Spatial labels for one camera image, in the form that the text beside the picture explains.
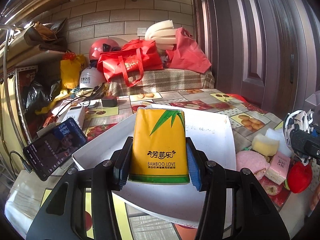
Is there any red tote bag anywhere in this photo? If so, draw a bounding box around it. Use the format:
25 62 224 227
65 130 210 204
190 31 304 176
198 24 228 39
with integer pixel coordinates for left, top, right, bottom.
97 40 163 87

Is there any black smartphone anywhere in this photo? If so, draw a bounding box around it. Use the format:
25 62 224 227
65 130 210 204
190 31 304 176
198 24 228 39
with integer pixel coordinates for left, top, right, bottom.
23 118 87 181

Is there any pink red helmet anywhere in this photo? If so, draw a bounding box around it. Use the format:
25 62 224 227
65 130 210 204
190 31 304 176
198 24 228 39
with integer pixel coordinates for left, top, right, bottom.
89 38 121 61

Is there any cream foam roll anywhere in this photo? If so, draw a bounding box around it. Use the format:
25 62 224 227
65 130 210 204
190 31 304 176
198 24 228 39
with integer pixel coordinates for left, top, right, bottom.
144 20 176 50

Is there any pink fluffy cloth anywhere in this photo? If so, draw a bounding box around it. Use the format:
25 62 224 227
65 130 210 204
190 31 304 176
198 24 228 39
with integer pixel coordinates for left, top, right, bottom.
236 151 270 180

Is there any black white patterned cloth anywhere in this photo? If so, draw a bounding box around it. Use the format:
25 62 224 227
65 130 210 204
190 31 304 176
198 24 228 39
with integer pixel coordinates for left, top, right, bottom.
283 110 313 166

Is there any black plastic bag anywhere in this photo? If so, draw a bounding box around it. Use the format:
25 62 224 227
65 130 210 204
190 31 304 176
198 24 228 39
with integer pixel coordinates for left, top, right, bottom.
22 79 62 112

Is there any yellow bamboo tissue pack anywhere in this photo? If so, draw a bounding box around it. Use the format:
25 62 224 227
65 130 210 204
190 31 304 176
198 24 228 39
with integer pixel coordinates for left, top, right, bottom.
129 108 190 184

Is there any white foam block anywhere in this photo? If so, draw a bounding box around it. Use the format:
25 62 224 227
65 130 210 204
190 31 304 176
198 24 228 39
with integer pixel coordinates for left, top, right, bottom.
265 128 293 158

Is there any dark wooden door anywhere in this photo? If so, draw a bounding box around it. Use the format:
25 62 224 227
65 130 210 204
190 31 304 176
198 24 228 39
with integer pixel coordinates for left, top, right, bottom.
192 0 319 118

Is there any fruit pattern tablecloth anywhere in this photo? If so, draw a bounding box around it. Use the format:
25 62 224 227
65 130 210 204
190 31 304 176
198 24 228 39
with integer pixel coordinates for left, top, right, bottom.
39 88 292 240

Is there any yellow green sponge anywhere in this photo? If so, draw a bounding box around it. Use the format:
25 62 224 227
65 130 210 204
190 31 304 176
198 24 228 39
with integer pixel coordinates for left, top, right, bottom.
252 134 279 157

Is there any white cardboard box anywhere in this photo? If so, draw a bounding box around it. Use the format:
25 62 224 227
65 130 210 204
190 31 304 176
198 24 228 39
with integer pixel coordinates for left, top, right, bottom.
71 103 237 229

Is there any small black box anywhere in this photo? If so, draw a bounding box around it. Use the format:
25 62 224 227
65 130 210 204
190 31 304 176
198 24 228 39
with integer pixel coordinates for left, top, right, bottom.
101 96 118 107

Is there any red apple plush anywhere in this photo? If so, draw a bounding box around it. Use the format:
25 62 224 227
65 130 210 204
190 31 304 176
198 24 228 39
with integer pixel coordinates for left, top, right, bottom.
284 162 312 193

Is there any white helmet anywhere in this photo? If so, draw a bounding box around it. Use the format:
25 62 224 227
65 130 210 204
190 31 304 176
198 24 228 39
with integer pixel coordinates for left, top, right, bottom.
79 67 106 89

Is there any yellow plastic bag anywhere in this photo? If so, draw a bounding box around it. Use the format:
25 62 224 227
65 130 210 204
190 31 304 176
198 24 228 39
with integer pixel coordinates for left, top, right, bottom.
60 50 87 89

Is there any pink tissue packet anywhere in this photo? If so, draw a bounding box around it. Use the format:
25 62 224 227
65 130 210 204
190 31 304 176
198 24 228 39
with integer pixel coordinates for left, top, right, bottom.
265 151 291 185

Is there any red fabric bag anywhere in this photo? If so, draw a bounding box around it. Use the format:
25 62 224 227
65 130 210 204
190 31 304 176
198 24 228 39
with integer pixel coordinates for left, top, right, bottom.
166 27 212 74

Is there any plaid covered cabinet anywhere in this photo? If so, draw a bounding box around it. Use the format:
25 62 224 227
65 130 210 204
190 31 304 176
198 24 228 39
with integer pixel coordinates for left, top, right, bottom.
106 68 215 96

